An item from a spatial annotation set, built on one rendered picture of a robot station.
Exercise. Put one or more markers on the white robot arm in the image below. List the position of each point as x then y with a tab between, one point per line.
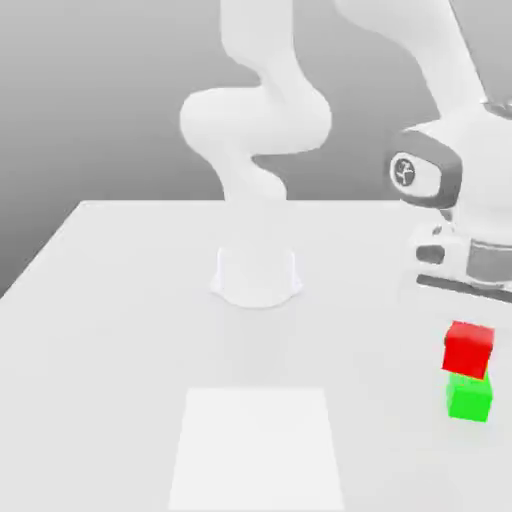
256	120

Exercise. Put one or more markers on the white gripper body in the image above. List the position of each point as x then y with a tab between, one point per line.
460	284

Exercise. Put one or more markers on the small red cube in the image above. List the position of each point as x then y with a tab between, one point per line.
467	352

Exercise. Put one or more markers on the small green cube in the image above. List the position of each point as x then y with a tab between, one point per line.
468	400

